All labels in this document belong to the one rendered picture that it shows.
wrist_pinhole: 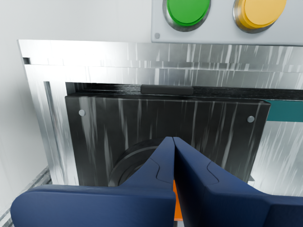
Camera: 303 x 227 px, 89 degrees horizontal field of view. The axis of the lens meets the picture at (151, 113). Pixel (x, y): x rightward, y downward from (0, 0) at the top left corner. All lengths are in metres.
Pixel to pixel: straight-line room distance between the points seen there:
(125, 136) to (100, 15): 0.20
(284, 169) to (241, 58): 0.23
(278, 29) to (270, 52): 0.02
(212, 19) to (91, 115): 0.17
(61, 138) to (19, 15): 0.22
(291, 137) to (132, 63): 0.27
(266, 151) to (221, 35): 0.21
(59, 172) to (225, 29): 0.29
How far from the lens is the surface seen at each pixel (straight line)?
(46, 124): 0.25
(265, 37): 0.22
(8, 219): 0.29
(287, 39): 0.23
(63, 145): 0.25
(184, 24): 0.18
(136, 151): 0.19
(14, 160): 0.48
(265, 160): 0.33
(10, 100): 0.41
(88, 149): 0.22
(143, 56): 0.18
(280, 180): 0.38
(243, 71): 0.21
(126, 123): 0.19
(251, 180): 0.27
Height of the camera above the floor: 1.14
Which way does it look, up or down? 70 degrees down
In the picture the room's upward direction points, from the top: 174 degrees counter-clockwise
